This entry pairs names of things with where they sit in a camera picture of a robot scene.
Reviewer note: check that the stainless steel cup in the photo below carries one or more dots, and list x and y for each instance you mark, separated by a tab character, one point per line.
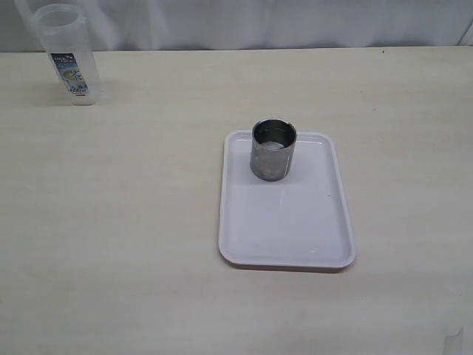
273	142

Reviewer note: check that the white rectangular plastic tray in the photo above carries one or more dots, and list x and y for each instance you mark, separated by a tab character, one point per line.
301	221

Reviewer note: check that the white backdrop curtain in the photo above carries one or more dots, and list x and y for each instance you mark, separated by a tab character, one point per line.
240	25

